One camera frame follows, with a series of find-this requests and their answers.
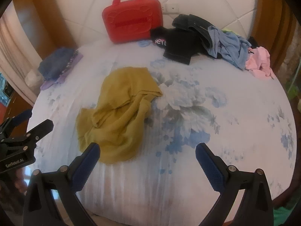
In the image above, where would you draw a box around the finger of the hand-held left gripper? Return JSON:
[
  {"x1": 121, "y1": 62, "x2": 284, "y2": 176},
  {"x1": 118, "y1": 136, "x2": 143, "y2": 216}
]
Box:
[
  {"x1": 0, "y1": 109, "x2": 32, "y2": 134},
  {"x1": 0, "y1": 120, "x2": 54, "y2": 150}
]

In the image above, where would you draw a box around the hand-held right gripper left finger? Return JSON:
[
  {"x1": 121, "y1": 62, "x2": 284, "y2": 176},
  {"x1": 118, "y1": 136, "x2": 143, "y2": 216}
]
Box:
[{"x1": 23, "y1": 142, "x2": 101, "y2": 226}]

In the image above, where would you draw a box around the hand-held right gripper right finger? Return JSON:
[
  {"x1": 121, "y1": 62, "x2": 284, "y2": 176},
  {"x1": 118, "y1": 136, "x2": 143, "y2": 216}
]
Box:
[{"x1": 196, "y1": 143, "x2": 274, "y2": 226}]

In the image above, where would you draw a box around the mustard yellow garment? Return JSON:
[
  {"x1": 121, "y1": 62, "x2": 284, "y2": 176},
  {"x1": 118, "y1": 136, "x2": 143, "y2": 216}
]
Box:
[{"x1": 76, "y1": 67, "x2": 163, "y2": 165}]

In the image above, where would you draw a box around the purple garment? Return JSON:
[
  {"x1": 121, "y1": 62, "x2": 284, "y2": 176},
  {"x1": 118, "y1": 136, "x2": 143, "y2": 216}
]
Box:
[{"x1": 40, "y1": 52, "x2": 84, "y2": 91}]

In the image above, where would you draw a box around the folded denim blue garment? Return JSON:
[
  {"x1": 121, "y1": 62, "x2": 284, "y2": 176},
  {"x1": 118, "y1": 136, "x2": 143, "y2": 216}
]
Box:
[{"x1": 38, "y1": 47, "x2": 77, "y2": 80}]

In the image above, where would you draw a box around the beige curtain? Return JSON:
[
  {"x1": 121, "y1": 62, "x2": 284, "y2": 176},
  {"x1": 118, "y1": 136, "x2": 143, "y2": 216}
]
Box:
[{"x1": 0, "y1": 12, "x2": 33, "y2": 87}]

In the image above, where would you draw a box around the pink garment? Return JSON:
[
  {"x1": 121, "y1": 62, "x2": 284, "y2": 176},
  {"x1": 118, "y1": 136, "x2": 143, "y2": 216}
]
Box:
[{"x1": 245, "y1": 47, "x2": 277, "y2": 80}]

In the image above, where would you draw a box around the light blue garment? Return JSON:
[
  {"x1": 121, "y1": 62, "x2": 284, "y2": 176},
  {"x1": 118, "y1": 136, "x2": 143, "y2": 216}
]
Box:
[{"x1": 207, "y1": 26, "x2": 252, "y2": 70}]

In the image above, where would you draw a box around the black garment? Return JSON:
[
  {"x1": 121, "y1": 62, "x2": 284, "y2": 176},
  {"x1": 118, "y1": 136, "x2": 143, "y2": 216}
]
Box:
[{"x1": 150, "y1": 27, "x2": 212, "y2": 66}]

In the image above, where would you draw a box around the red plastic carry case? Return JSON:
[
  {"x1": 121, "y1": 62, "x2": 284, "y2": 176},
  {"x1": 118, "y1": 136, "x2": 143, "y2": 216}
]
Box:
[{"x1": 102, "y1": 0, "x2": 163, "y2": 44}]

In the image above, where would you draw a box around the dark grey garment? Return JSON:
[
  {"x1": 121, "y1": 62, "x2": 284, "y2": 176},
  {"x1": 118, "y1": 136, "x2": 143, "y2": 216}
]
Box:
[{"x1": 172, "y1": 14, "x2": 215, "y2": 49}]

